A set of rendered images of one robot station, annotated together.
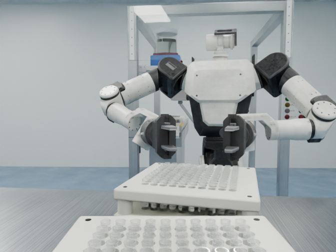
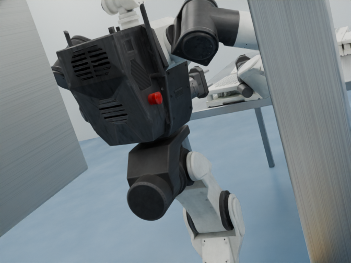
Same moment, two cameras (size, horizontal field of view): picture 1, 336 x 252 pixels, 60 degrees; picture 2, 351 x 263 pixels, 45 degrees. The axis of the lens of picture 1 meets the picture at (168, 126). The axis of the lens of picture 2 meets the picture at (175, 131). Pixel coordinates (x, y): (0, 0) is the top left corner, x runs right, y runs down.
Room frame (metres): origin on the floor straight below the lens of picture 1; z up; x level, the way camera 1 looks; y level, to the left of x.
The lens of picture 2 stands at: (2.34, 0.24, 1.28)
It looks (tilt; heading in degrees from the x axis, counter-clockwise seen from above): 14 degrees down; 200
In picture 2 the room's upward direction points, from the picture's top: 17 degrees counter-clockwise
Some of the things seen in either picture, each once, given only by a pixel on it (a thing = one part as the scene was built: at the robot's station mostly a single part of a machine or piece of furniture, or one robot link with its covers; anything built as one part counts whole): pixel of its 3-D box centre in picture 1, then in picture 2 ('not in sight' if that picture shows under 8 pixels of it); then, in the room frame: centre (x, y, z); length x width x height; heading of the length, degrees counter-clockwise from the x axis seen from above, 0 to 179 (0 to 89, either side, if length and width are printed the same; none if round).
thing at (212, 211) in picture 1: (211, 204); not in sight; (0.50, -0.08, 0.94); 0.01 x 0.01 x 0.07
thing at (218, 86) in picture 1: (221, 95); (133, 79); (1.26, -0.23, 1.16); 0.34 x 0.30 x 0.36; 75
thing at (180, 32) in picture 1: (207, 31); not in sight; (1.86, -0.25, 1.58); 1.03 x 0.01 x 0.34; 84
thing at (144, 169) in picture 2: (217, 155); (161, 169); (1.29, -0.22, 0.89); 0.28 x 0.13 x 0.18; 177
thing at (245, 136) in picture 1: (237, 135); (190, 86); (0.83, -0.20, 1.03); 0.12 x 0.10 x 0.13; 157
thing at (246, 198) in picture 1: (194, 181); (241, 80); (0.58, -0.05, 0.96); 0.25 x 0.24 x 0.02; 75
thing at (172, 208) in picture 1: (172, 201); not in sight; (0.51, -0.01, 0.94); 0.01 x 0.01 x 0.07
